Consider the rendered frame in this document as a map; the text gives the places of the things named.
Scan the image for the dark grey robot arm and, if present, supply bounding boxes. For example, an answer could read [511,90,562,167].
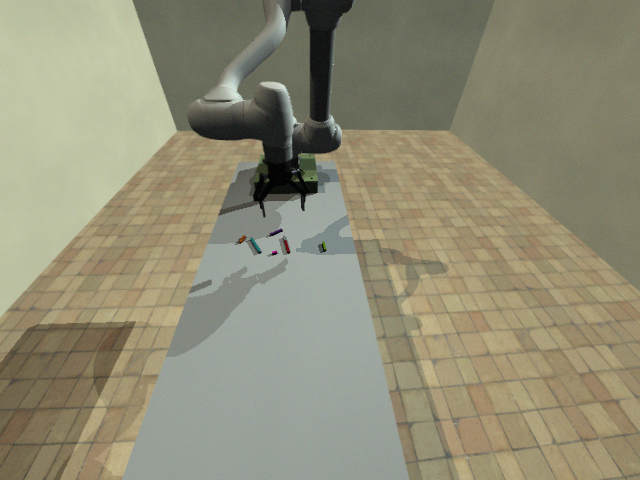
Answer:
[187,0,355,171]

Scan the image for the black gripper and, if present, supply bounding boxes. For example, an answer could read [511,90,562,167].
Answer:
[253,160,310,217]

